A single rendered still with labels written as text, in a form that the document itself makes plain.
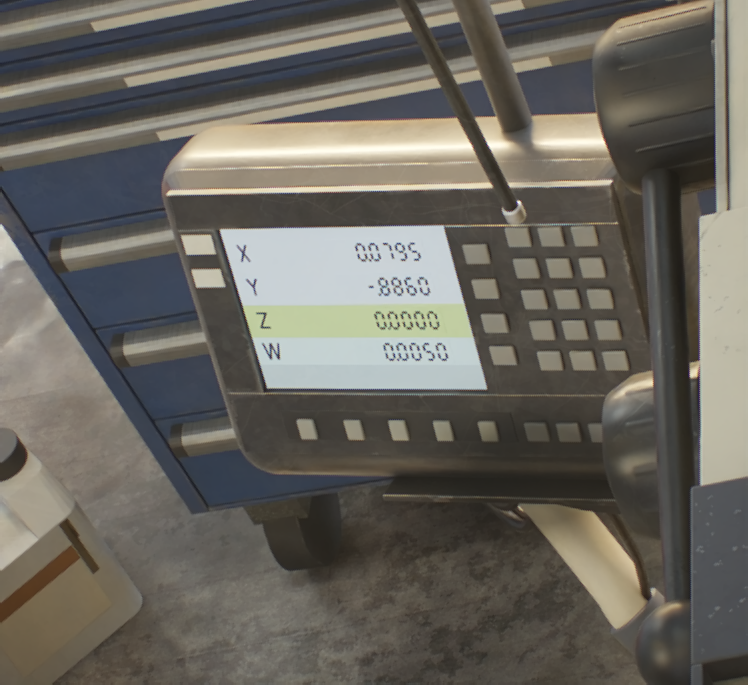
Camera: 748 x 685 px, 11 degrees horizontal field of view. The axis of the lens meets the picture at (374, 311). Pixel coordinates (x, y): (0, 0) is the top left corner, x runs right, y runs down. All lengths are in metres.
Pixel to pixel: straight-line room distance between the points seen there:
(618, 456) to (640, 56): 0.16
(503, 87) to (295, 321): 0.22
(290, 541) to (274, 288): 1.48
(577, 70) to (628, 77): 1.79
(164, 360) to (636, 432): 2.10
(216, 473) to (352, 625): 0.23
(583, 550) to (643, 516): 1.01
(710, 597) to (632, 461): 0.30
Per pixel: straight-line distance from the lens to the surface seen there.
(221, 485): 3.70
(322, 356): 2.32
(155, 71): 3.23
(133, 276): 3.47
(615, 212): 2.17
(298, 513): 3.76
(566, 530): 2.46
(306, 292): 2.30
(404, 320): 2.28
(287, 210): 2.27
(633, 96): 1.41
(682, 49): 1.41
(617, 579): 2.46
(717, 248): 1.26
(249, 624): 3.85
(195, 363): 3.56
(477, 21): 2.17
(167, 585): 3.93
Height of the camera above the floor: 2.77
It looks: 43 degrees down
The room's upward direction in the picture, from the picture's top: 30 degrees counter-clockwise
